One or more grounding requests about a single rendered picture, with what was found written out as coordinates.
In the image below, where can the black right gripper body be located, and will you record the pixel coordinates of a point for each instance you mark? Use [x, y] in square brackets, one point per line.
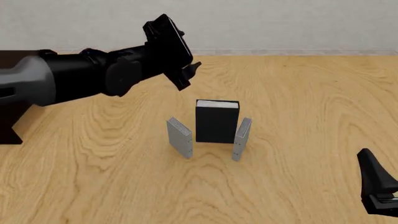
[381, 205]

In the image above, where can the dark brown wooden cabinet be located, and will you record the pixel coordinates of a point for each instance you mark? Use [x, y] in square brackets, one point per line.
[7, 126]

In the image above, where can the black flat plate on stalk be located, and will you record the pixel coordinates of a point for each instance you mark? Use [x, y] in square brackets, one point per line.
[175, 39]

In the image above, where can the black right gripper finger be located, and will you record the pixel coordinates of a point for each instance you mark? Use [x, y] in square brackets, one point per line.
[374, 173]

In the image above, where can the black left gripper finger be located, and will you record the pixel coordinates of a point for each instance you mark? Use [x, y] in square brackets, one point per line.
[192, 67]

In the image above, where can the grey and black left robot arm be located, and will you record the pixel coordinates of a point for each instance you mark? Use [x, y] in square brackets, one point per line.
[77, 74]

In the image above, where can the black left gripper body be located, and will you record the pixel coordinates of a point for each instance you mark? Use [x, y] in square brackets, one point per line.
[178, 80]

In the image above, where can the black book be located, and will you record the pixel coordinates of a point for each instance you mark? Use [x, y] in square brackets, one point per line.
[216, 126]

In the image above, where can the grey book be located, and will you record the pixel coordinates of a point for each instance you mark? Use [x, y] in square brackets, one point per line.
[178, 137]
[241, 140]

